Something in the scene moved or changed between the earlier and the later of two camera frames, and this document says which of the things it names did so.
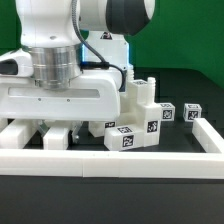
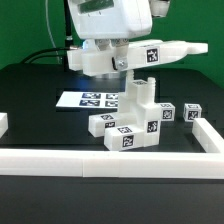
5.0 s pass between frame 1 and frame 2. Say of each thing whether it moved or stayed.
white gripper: moved
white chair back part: moved
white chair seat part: stayed
